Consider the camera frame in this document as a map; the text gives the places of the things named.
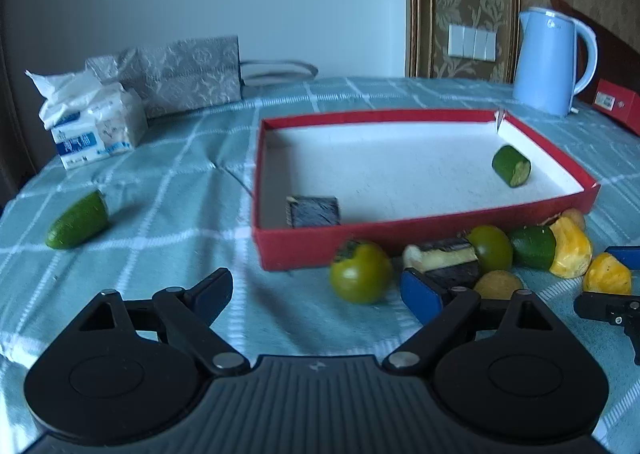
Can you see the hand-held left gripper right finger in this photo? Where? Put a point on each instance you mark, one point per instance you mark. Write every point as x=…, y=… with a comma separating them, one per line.
x=420, y=296

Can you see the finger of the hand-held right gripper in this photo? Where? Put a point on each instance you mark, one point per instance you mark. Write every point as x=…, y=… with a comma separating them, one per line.
x=625, y=256
x=602, y=306

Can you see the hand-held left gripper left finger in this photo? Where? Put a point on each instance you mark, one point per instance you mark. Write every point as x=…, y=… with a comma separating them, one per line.
x=216, y=290

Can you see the small yellow fruit piece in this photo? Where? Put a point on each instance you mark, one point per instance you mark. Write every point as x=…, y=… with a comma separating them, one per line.
x=606, y=275

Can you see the dark eggplant piece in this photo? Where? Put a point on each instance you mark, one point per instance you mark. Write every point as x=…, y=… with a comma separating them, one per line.
x=442, y=254
x=312, y=212

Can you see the large yellow fruit piece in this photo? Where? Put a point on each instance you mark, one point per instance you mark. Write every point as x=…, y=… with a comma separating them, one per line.
x=571, y=246

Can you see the small brown round fruit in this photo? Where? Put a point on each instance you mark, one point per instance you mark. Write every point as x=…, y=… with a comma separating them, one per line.
x=575, y=217

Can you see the green tomato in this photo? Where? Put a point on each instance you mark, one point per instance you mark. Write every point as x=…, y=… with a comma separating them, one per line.
x=491, y=248
x=360, y=274

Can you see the yellowish potato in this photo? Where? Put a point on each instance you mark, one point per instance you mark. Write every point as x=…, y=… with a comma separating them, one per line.
x=497, y=284

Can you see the short cucumber piece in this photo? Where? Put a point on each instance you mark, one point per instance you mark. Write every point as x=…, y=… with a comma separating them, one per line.
x=532, y=246
x=510, y=165

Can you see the red shallow cardboard box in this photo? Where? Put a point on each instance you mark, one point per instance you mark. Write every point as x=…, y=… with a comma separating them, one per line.
x=300, y=244

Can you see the teal checked tablecloth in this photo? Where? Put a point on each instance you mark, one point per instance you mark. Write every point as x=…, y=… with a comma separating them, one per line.
x=150, y=259

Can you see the small red carton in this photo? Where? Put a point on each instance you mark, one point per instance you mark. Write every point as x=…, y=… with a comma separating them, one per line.
x=620, y=106

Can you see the long cucumber half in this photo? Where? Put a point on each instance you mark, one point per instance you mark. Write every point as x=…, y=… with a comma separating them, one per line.
x=77, y=221

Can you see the white tissue pack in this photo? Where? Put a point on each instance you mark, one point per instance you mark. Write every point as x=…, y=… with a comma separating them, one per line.
x=95, y=129

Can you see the dark wooden furniture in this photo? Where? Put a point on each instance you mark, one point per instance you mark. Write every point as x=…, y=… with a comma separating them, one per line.
x=617, y=49

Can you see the light blue electric kettle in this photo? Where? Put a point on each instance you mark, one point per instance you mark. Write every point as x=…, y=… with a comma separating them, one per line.
x=542, y=64

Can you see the grey patterned bag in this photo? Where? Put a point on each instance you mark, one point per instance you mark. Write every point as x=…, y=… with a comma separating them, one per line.
x=185, y=74

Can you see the white wall switch panel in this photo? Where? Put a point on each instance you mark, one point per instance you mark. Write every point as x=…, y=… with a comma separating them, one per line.
x=471, y=42

